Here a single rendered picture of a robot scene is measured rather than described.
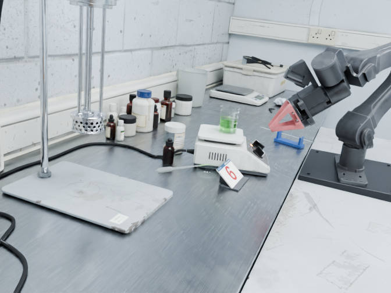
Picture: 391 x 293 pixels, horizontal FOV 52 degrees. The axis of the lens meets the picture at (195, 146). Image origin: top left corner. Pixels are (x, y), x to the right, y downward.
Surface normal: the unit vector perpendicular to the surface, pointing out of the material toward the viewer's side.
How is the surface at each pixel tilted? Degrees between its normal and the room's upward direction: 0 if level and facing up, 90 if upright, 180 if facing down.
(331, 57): 45
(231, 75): 93
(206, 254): 0
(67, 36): 90
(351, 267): 0
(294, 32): 90
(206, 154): 90
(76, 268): 0
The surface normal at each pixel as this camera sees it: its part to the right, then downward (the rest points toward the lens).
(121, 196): 0.11, -0.94
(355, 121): -0.46, -0.67
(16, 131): 0.92, 0.22
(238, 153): -0.09, 0.31
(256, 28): -0.38, 0.25
